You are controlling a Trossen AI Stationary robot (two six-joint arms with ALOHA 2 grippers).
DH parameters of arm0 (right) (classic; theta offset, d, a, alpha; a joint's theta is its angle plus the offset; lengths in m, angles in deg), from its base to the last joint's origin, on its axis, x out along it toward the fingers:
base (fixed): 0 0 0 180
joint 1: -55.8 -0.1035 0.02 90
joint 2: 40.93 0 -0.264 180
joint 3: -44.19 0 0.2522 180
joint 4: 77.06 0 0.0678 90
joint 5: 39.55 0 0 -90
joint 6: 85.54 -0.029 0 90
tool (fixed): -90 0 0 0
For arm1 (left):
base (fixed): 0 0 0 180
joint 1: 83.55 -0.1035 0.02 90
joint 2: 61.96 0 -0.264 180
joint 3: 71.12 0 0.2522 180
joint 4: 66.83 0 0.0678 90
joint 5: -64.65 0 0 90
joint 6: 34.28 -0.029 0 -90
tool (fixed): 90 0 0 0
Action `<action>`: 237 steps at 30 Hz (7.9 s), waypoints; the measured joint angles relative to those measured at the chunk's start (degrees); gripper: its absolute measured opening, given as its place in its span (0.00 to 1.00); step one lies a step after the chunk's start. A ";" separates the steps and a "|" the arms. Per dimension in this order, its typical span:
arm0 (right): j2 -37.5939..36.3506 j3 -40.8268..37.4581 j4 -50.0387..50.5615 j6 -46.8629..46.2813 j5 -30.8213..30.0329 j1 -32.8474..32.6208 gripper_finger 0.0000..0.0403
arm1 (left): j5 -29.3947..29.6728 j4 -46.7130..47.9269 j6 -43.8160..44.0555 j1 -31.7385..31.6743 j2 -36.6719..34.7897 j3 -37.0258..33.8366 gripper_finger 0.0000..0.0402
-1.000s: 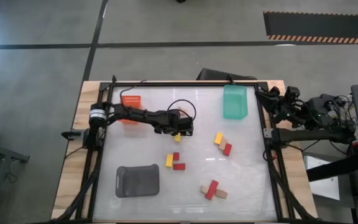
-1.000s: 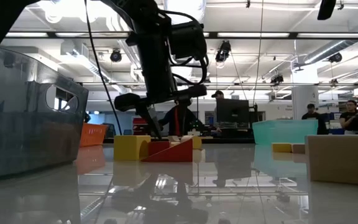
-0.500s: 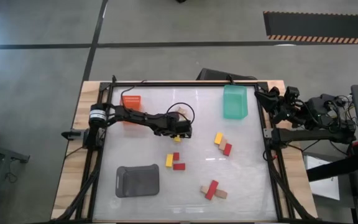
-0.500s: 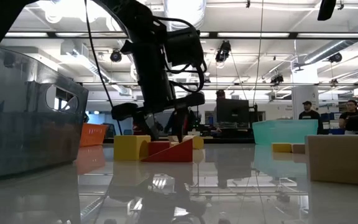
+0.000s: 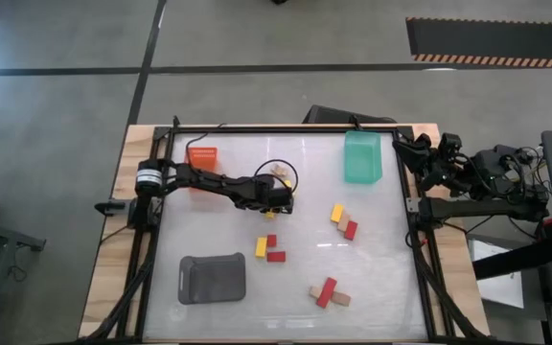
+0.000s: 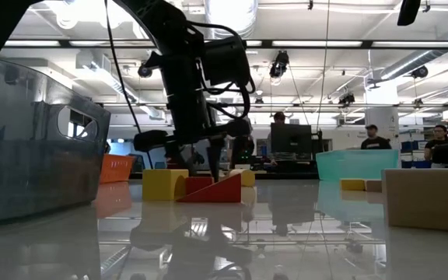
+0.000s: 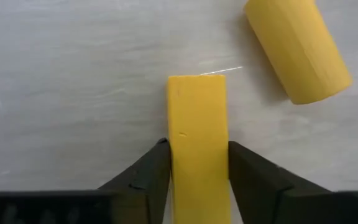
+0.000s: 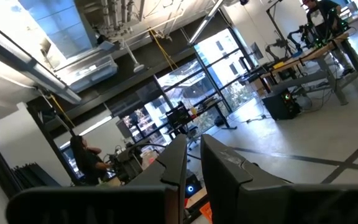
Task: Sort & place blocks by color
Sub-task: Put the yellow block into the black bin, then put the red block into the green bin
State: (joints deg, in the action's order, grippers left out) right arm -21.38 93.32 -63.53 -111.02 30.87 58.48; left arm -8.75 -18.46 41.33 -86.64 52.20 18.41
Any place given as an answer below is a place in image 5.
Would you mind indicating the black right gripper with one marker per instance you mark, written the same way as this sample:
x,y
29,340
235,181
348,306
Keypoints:
x,y
446,158

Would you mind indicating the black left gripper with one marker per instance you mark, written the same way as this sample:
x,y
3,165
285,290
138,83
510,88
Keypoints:
x,y
276,196

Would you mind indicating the small red square block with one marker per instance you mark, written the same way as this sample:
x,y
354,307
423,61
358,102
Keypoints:
x,y
271,240

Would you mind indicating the red rectangular block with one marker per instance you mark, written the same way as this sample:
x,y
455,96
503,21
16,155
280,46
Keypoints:
x,y
351,230
276,256

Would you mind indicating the yellow rectangular block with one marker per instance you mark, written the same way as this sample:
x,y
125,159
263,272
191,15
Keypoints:
x,y
261,247
337,213

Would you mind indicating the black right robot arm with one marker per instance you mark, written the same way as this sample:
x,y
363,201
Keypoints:
x,y
477,208

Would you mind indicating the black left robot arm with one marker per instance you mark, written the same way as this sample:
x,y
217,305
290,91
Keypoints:
x,y
209,181

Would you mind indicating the teal plastic bin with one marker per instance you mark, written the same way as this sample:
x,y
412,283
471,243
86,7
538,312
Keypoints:
x,y
363,158

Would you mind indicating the orange plastic bin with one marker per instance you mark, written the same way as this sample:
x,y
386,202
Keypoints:
x,y
202,157

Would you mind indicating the black electronics box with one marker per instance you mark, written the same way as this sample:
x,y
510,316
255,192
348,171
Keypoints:
x,y
333,115

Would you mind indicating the small natural wood block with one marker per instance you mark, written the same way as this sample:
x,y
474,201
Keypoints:
x,y
315,292

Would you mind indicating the dark grey plastic bin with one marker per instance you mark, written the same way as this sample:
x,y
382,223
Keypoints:
x,y
211,279

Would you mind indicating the long red block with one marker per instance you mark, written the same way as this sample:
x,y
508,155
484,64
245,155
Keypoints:
x,y
326,292

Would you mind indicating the black stand beam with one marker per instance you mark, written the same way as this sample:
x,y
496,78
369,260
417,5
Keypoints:
x,y
511,261

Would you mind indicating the white paper sheet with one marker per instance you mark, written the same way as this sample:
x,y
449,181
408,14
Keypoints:
x,y
496,275

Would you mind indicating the black hazard-striped floor mat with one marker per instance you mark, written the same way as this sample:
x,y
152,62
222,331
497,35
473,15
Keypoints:
x,y
494,43

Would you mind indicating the black side bracket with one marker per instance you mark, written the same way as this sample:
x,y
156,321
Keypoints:
x,y
110,207

